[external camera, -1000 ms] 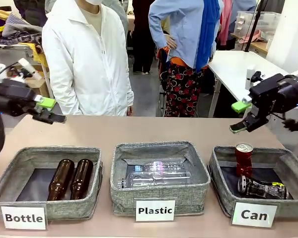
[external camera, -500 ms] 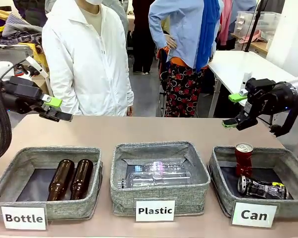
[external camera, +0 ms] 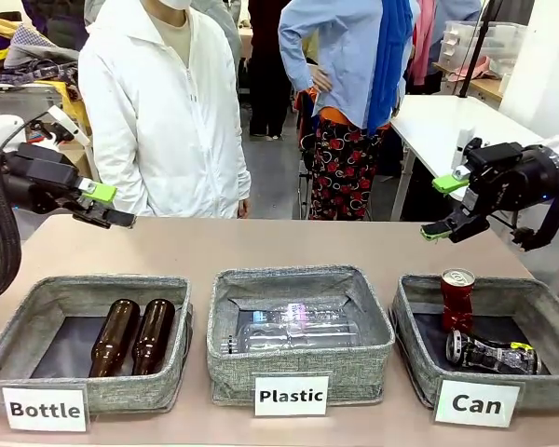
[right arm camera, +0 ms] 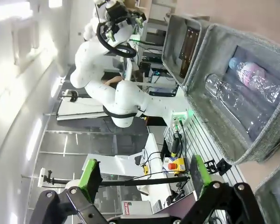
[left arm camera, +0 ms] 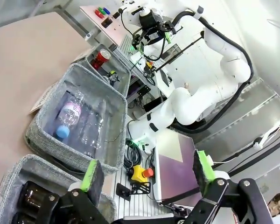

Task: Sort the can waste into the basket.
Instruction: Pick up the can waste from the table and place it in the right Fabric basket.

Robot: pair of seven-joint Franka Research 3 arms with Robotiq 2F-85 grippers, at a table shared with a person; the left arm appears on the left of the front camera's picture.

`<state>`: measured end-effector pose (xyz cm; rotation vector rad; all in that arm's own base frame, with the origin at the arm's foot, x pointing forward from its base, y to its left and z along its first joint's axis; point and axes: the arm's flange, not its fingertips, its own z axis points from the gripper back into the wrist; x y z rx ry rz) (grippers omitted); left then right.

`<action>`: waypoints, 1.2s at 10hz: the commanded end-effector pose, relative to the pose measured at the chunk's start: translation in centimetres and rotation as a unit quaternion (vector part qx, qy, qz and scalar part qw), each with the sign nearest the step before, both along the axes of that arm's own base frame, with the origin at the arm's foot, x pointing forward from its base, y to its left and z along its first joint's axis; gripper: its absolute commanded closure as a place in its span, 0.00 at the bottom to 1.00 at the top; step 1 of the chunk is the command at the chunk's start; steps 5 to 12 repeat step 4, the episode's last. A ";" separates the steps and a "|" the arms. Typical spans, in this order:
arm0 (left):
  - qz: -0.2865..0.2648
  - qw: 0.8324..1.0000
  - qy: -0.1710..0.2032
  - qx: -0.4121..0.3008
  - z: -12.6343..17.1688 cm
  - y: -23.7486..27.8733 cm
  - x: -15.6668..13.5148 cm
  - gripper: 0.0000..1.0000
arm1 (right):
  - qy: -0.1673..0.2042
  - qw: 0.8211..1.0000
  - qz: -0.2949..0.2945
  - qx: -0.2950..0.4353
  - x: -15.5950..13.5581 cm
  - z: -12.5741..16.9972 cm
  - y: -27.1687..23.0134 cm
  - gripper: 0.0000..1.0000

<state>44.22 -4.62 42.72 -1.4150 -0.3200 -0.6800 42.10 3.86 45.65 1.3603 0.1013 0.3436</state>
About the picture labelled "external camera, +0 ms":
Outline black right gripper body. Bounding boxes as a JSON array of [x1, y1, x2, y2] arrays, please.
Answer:
[[462, 137, 559, 214]]

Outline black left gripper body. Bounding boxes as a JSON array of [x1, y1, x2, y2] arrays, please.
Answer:
[[0, 142, 84, 216]]

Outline crushed red can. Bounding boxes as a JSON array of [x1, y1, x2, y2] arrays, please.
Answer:
[[440, 267, 477, 334]]

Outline brown glass bottle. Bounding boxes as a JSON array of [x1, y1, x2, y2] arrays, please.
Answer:
[[130, 298, 177, 377], [88, 299, 142, 379]]

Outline crushed black can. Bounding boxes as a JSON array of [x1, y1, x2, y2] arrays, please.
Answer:
[[443, 329, 543, 376]]

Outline small pink-label plastic bottle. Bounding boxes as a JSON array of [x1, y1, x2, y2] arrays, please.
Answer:
[[247, 300, 356, 328]]

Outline large clear plastic bottle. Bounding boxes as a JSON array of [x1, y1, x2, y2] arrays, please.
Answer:
[[226, 319, 361, 356]]

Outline grey basket labelled Can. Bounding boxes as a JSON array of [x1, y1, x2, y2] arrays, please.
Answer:
[[389, 273, 559, 413]]

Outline grey basket labelled Bottle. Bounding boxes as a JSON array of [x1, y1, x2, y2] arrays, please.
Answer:
[[0, 275, 195, 416]]

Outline white Can sign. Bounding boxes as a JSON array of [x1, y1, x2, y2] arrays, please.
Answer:
[[433, 377, 524, 430]]

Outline grey basket labelled Plastic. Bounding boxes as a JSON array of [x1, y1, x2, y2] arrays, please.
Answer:
[[206, 264, 397, 408]]

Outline blue-shirt person's hand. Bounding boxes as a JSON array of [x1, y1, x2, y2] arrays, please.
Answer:
[[309, 65, 334, 93]]

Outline white folding table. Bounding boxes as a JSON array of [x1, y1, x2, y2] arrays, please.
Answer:
[[389, 94, 544, 221]]

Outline person in white coat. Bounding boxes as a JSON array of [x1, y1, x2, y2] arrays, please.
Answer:
[[77, 0, 253, 220]]

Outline yellow cloth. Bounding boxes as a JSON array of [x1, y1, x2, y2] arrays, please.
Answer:
[[61, 82, 93, 136]]

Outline wooden desk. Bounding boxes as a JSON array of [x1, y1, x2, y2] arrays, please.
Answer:
[[430, 61, 504, 104]]

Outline pile of clothes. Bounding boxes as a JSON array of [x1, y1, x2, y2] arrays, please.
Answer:
[[0, 17, 81, 102]]

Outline black stand pole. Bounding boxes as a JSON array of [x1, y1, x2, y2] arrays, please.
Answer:
[[457, 0, 505, 100]]

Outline clear plastic storage boxes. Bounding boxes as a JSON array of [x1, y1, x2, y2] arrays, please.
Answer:
[[437, 20, 528, 78]]

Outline blue scarf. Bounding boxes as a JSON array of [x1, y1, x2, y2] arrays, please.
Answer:
[[366, 0, 416, 137]]

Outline pink hanging garment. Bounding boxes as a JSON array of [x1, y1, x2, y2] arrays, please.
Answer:
[[407, 0, 443, 88]]

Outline person in blue shirt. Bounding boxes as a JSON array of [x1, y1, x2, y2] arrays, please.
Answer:
[[278, 0, 421, 222]]

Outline white Bottle sign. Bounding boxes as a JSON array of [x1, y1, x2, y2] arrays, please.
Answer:
[[0, 385, 89, 433]]

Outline person in dark clothes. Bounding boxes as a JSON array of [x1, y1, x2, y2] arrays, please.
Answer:
[[241, 0, 293, 141]]

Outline white Plastic sign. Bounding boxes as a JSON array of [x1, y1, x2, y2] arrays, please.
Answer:
[[253, 374, 332, 418]]

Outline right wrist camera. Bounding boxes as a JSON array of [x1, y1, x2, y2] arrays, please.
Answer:
[[450, 126, 477, 171]]

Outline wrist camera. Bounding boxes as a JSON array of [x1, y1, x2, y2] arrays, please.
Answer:
[[450, 126, 477, 171], [25, 104, 92, 153]]

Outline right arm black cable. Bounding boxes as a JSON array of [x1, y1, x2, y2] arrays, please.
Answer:
[[511, 152, 559, 254]]

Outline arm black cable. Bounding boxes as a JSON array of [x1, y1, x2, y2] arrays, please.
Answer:
[[0, 146, 24, 306], [511, 152, 559, 254]]

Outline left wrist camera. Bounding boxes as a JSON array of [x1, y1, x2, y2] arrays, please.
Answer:
[[25, 104, 92, 153]]

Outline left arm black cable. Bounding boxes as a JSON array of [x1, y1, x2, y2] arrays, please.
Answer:
[[0, 146, 24, 306]]

